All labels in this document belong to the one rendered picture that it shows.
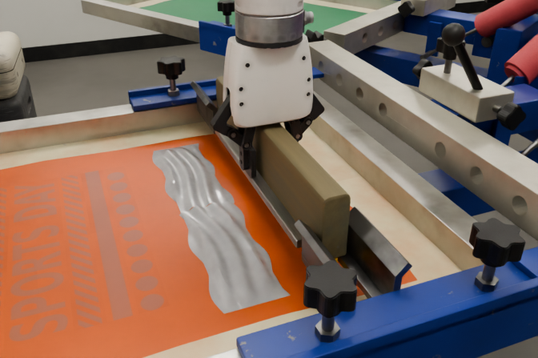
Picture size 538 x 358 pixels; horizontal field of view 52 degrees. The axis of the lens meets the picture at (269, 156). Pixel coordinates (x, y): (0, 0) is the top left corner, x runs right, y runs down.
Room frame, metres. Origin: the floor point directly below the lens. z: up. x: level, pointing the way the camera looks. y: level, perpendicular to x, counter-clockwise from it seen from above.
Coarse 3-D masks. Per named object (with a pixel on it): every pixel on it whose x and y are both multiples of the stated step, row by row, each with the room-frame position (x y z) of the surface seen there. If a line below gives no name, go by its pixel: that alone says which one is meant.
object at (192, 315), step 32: (160, 224) 0.54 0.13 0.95; (256, 224) 0.54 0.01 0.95; (160, 256) 0.48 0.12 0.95; (192, 256) 0.48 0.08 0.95; (288, 256) 0.48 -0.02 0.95; (192, 288) 0.43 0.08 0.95; (288, 288) 0.43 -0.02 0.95; (128, 320) 0.38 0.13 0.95; (160, 320) 0.38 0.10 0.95; (192, 320) 0.38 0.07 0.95; (224, 320) 0.38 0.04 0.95; (256, 320) 0.38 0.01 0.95; (0, 352) 0.35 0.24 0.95; (32, 352) 0.35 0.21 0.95; (64, 352) 0.35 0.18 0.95; (96, 352) 0.35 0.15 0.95; (128, 352) 0.35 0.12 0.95
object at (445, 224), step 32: (320, 96) 0.86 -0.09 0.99; (0, 128) 0.73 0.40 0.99; (32, 128) 0.74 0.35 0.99; (64, 128) 0.75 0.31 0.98; (96, 128) 0.77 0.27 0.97; (128, 128) 0.79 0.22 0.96; (160, 128) 0.81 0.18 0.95; (320, 128) 0.77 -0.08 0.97; (352, 128) 0.73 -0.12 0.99; (352, 160) 0.68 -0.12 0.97; (384, 160) 0.64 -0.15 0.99; (384, 192) 0.60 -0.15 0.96; (416, 192) 0.56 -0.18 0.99; (416, 224) 0.53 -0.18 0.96; (448, 224) 0.49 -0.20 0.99; (448, 256) 0.48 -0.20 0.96; (224, 352) 0.31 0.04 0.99
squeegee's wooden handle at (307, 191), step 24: (216, 96) 0.76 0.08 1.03; (264, 144) 0.58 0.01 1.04; (288, 144) 0.55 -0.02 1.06; (264, 168) 0.58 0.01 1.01; (288, 168) 0.51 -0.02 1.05; (312, 168) 0.49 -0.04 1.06; (288, 192) 0.51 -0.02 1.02; (312, 192) 0.45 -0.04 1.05; (336, 192) 0.44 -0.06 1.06; (312, 216) 0.45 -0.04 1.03; (336, 216) 0.44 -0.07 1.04; (336, 240) 0.44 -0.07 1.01
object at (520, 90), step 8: (512, 88) 0.76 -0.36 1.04; (520, 88) 0.76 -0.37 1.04; (528, 88) 0.76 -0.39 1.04; (520, 96) 0.73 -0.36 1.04; (528, 96) 0.73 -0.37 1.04; (536, 96) 0.73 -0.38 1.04; (440, 104) 0.70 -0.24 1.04; (520, 104) 0.71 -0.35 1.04; (528, 104) 0.71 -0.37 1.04; (536, 104) 0.72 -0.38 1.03; (456, 112) 0.68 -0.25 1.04; (528, 112) 0.72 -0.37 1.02; (536, 112) 0.72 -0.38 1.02; (488, 120) 0.69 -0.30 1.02; (528, 120) 0.72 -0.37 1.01; (536, 120) 0.72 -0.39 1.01; (480, 128) 0.69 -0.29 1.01; (488, 128) 0.69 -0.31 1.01; (520, 128) 0.71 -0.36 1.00; (528, 128) 0.72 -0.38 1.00; (536, 128) 0.72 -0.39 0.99
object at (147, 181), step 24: (168, 144) 0.75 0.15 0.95; (216, 144) 0.75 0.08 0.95; (24, 168) 0.68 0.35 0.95; (48, 168) 0.68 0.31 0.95; (72, 168) 0.68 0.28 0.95; (96, 168) 0.68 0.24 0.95; (144, 168) 0.68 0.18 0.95; (216, 168) 0.68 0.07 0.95; (144, 192) 0.61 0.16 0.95; (240, 192) 0.61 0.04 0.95; (144, 216) 0.56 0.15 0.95; (168, 216) 0.56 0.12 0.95
